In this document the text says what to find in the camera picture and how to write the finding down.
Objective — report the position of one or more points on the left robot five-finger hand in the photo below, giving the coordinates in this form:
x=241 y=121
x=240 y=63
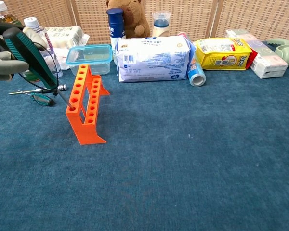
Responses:
x=4 y=65

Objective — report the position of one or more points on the orange test tube rack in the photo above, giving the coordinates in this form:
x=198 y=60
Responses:
x=86 y=134

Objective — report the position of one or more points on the clear water bottle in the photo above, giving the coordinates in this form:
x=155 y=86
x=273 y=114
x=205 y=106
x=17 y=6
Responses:
x=35 y=24

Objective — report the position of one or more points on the green tea bottle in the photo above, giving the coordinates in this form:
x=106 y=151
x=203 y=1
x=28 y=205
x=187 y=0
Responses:
x=1 y=12

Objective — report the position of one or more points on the clear container blue lid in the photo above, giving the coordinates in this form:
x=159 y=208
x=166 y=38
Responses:
x=90 y=56

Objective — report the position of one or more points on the blue white spray can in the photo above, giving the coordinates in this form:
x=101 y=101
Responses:
x=115 y=26

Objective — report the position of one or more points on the brown capybara plush toy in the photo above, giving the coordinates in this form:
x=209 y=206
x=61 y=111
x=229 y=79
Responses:
x=136 y=19

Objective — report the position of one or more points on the white blue wet wipes pack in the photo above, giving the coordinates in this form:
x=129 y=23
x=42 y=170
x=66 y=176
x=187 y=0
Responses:
x=154 y=60

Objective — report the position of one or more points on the white mayonnaise squeeze bottle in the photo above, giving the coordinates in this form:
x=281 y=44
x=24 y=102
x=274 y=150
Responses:
x=161 y=25

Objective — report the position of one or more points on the blue carpet table cover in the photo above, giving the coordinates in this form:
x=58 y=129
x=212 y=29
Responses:
x=171 y=156

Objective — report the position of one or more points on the blue plastic wrap roll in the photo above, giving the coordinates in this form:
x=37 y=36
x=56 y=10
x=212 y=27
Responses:
x=196 y=74

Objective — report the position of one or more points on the yellow Lipo biscuit pack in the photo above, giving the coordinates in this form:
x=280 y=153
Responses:
x=221 y=55

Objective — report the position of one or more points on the wicker folding screen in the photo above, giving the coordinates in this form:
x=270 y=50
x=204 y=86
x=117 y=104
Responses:
x=250 y=16

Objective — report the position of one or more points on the pastel tissue packs bundle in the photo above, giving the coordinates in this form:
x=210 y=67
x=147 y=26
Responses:
x=265 y=59

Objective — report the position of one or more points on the pale green lint roller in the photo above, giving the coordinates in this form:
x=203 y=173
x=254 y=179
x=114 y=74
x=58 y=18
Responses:
x=287 y=53

